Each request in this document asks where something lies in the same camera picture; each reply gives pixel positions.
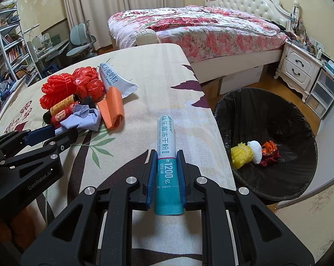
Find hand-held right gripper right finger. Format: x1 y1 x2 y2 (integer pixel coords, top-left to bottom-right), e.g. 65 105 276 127
176 150 315 266

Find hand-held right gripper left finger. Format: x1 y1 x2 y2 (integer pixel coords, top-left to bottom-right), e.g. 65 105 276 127
20 149 159 266

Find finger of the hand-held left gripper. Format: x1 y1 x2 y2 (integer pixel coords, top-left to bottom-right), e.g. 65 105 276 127
3 129 79 172
0 126 57 156

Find red label dark bottle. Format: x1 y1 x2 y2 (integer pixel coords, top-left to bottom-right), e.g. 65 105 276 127
51 96 95 129

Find yellow label dark bottle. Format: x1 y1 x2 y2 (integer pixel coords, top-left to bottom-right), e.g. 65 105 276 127
42 94 81 125

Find teal white stick sachet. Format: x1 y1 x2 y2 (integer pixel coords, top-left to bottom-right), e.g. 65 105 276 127
154 113 185 216

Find red foam fruit net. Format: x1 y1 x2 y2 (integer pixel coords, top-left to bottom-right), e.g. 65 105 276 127
39 73 79 111

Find orange paper packet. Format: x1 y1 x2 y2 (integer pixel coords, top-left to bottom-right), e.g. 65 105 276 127
97 86 125 130

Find yellow foam fruit net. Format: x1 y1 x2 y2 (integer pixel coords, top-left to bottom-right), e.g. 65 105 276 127
230 142 253 169

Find red plastic bag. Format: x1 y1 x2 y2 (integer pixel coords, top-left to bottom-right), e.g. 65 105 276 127
71 66 106 100

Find white silver powder sachet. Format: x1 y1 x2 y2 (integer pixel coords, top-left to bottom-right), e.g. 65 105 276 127
99 62 138 99

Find white tissue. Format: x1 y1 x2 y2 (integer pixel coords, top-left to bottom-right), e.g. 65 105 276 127
247 140 262 164

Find dark red ribbon bundle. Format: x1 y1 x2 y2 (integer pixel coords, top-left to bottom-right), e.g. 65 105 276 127
260 150 282 167

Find orange wrapper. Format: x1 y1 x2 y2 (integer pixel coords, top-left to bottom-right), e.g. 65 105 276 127
261 141 278 157

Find trash can with black bag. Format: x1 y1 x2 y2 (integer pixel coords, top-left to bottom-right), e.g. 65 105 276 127
213 87 318 203

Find blue stool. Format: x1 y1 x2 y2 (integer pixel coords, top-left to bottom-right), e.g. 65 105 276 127
42 64 59 77

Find white bookshelf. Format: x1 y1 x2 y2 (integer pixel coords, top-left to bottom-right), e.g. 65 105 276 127
0 0 43 97

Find grey study desk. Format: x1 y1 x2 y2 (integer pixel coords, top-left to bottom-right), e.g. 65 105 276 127
35 39 70 64

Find floral tablecloth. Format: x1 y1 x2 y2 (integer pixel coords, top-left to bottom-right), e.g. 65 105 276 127
0 43 235 266

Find white desk lamp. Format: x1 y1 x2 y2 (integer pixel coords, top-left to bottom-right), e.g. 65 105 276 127
24 23 41 45

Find pale blue desk chair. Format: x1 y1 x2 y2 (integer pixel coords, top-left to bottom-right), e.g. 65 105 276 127
66 20 98 59

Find cardboard boxes under bed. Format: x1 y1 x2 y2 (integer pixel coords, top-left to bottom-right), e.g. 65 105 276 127
219 65 263 95

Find pink floral quilt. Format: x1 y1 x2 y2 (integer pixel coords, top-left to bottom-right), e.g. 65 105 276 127
108 5 286 63

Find white nightstand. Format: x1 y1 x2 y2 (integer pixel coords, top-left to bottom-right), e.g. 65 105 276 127
274 40 324 103

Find clear plastic drawer unit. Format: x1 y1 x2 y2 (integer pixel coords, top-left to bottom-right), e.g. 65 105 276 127
305 68 334 119

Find teal box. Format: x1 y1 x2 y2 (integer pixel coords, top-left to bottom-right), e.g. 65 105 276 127
323 59 334 78

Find white tufted bed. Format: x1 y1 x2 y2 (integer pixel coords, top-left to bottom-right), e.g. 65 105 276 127
107 0 293 84

